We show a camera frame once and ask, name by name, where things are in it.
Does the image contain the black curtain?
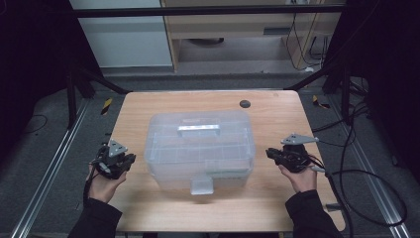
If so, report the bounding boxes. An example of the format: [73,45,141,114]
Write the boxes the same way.
[325,0,420,181]
[0,0,100,160]

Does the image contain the clear plastic storage box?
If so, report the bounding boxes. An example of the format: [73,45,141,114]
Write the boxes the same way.
[144,109,257,196]

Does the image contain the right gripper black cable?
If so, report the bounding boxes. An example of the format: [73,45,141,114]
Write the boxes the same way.
[308,155,355,238]

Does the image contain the thin black floor cable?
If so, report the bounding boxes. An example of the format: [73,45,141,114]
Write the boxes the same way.
[23,113,49,135]

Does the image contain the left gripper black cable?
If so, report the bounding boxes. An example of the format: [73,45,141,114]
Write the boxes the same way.
[82,158,100,206]

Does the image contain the yellow black floor tape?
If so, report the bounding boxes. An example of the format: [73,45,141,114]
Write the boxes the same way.
[100,97,113,116]
[311,94,331,110]

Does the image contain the wooden desk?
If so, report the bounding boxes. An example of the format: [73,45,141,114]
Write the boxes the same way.
[161,0,346,72]

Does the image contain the black hanging desk cables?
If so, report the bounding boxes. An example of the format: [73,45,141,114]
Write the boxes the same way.
[285,13,328,72]

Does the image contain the metal floor rail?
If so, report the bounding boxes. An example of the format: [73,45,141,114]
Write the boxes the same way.
[9,98,91,238]
[330,95,410,238]

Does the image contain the white cabinet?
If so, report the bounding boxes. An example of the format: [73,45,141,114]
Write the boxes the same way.
[70,0,173,68]

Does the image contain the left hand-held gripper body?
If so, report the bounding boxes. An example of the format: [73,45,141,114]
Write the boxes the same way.
[93,139,129,180]

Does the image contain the person's left hand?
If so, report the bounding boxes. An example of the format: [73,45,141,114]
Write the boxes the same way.
[86,165,129,204]

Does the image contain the black metal stand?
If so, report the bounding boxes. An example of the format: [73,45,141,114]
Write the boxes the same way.
[67,65,132,130]
[285,62,351,127]

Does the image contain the black looped floor cable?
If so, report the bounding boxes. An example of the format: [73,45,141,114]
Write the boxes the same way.
[330,169,409,229]

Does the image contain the black frame crossbar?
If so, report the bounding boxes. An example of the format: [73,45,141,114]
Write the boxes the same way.
[70,4,346,18]

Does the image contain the person's right hand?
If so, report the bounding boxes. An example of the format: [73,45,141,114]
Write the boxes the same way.
[278,164,319,194]

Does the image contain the clear tray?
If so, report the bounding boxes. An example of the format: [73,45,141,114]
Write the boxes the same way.
[148,128,254,167]

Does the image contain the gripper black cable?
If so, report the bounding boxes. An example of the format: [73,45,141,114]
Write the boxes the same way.
[308,155,355,238]
[82,158,100,206]

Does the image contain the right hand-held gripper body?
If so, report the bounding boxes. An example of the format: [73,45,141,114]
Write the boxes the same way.
[276,133,320,174]

